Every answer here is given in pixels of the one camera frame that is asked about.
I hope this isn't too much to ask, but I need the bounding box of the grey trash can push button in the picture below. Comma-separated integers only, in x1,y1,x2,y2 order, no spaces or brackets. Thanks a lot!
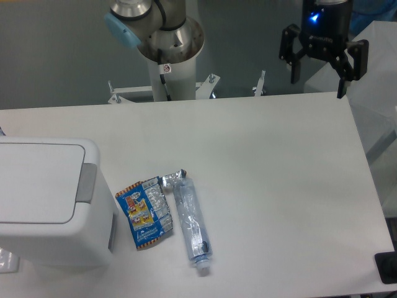
75,163,97,204

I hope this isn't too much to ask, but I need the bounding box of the black cable on pedestal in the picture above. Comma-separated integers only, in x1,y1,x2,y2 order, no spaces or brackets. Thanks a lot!
156,48,172,102

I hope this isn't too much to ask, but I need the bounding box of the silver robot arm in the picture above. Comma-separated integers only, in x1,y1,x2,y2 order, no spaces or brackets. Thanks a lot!
104,1,369,101

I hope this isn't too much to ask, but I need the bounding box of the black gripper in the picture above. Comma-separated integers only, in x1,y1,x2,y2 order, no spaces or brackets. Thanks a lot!
279,1,369,99

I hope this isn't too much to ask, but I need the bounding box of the white bracket with bolts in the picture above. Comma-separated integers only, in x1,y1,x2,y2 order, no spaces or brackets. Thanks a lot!
107,73,221,105

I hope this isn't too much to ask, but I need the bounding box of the white plastic trash can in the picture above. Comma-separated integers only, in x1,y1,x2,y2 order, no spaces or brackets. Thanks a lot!
1,136,118,267

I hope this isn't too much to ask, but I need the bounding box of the silver levelling bolt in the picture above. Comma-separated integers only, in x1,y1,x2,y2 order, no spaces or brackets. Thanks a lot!
252,70,266,97

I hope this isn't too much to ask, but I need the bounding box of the crushed clear plastic bottle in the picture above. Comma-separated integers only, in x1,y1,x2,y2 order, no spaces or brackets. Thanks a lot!
173,178,212,274

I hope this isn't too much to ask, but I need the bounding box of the blue snack wrapper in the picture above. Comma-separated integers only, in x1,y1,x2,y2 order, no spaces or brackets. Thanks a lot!
115,169,187,249

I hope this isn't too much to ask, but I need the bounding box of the black device at table edge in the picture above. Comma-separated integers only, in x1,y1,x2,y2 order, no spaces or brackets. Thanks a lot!
375,251,396,284

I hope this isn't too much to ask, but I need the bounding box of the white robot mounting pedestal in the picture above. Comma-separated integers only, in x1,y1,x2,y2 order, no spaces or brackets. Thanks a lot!
147,50,197,102

